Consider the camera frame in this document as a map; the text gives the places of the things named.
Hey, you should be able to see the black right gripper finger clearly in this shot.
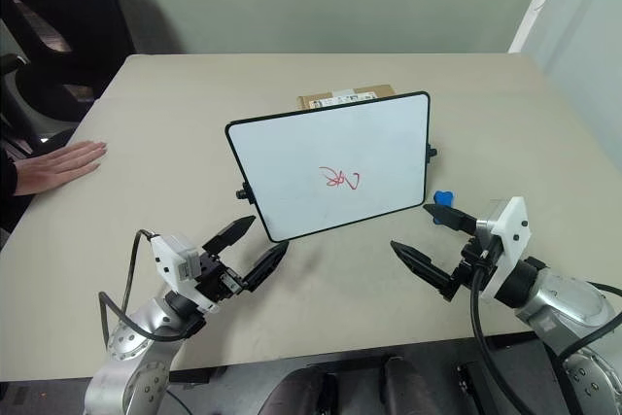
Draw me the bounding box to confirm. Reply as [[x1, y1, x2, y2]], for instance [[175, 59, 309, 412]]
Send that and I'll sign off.
[[390, 240, 458, 300], [423, 204, 480, 236]]

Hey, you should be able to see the black-framed whiteboard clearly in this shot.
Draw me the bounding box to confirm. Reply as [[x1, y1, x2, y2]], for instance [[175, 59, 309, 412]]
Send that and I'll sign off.
[[225, 90, 437, 244]]

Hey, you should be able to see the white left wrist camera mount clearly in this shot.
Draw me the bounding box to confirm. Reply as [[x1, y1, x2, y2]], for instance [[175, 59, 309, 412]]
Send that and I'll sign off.
[[149, 231, 220, 314]]

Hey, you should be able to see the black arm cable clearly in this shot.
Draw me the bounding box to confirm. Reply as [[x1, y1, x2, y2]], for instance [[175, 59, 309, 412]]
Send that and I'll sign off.
[[98, 228, 195, 342], [467, 249, 532, 415]]

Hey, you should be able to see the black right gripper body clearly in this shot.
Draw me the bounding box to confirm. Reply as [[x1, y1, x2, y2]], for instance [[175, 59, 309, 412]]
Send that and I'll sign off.
[[449, 233, 502, 300]]

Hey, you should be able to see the brown cardboard box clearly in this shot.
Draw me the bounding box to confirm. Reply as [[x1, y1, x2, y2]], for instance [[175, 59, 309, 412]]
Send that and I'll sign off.
[[296, 84, 396, 112]]

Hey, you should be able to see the black office chair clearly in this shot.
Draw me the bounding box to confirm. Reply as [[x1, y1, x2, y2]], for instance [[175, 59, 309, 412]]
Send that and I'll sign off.
[[0, 0, 152, 144]]

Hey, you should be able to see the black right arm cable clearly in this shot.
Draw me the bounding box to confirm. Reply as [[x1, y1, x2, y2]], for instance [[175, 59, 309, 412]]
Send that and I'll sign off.
[[467, 249, 532, 415]]

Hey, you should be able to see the person's bare hand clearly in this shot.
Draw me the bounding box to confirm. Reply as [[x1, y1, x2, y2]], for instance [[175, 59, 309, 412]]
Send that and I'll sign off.
[[16, 140, 109, 197]]

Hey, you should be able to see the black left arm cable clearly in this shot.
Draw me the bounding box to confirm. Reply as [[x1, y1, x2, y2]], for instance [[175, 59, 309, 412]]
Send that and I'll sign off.
[[98, 228, 195, 342]]

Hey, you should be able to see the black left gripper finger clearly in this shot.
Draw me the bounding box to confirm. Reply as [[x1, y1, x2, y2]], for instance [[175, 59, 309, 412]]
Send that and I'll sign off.
[[240, 242, 291, 294], [201, 215, 257, 258]]

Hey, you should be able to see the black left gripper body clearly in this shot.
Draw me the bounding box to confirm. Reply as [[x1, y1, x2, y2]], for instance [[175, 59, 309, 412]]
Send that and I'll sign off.
[[195, 249, 248, 303]]

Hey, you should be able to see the blue plastic block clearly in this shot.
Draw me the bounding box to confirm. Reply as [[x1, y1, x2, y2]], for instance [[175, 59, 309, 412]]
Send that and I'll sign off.
[[432, 190, 456, 225]]

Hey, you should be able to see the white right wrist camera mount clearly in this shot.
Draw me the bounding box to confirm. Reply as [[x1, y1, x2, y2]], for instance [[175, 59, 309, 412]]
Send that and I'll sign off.
[[475, 195, 531, 300]]

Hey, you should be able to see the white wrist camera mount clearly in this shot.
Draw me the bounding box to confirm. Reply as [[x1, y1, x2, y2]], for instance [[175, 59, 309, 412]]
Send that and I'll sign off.
[[475, 195, 531, 300], [149, 231, 220, 314]]

